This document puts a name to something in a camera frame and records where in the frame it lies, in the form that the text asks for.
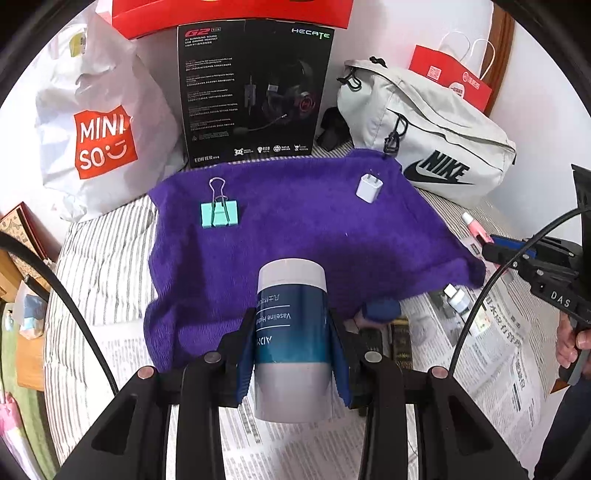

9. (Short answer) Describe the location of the person's right hand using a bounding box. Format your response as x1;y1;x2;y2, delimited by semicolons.
556;316;591;370

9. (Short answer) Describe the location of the pink tube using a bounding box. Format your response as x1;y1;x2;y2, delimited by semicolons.
461;211;494;245

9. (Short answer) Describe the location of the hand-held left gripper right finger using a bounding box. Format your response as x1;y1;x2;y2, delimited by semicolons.
325;309;529;480

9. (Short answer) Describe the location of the white charger plug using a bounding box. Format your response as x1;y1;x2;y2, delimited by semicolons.
355;172;386;204

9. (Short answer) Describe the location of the purple towel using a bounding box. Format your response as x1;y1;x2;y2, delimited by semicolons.
143;148;488;374

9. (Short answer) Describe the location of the clear plastic cube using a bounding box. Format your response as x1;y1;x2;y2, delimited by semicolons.
412;318;438;346

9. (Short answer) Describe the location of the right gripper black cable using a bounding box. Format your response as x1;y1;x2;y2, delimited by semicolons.
450;207;591;370

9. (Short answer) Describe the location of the blue pink small container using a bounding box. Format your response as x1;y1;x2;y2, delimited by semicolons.
355;299;401;333

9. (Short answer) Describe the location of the newspaper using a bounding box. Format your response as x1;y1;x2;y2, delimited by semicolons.
99;272;546;480

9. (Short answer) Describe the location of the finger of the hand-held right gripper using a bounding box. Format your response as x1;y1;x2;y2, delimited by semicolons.
481;244;525;280
489;234;539;259

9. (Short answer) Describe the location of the pale lavender round case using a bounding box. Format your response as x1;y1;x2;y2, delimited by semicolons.
443;284;472;317

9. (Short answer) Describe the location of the grey sling bag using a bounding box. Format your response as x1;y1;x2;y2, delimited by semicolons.
336;58;518;206

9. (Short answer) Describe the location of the teal binder clip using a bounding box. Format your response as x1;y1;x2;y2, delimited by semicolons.
201;178;241;228

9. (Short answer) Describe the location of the white plastic shopping bag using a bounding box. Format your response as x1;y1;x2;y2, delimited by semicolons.
34;4;185;222

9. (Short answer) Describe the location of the black headset box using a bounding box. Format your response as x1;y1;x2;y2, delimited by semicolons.
177;19;334;169

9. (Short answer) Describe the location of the blue white lotion jar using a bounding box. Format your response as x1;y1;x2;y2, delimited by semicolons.
253;258;331;424

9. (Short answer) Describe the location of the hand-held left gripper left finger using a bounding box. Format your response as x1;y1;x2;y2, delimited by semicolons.
55;308;259;480

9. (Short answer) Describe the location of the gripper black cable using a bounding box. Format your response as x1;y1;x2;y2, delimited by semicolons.
0;231;121;395
450;207;591;370

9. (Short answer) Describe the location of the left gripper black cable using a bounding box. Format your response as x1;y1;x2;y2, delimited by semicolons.
0;231;121;395

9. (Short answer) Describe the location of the green cloth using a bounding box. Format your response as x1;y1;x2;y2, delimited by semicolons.
0;300;58;480

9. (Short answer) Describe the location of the red paper bag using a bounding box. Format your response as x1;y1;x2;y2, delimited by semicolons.
409;30;497;114

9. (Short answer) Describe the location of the brown wooden frame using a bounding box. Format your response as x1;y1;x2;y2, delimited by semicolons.
488;9;514;116

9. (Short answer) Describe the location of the red gift box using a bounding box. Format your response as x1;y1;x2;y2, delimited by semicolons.
111;0;354;40

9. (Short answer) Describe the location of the striped bedsheet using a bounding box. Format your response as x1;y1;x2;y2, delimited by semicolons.
46;138;527;480

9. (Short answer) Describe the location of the person's dark clothing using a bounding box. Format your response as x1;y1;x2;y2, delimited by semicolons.
533;378;591;480

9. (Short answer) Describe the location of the brown patterned wooden box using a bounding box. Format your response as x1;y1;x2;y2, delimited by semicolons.
0;202;52;280

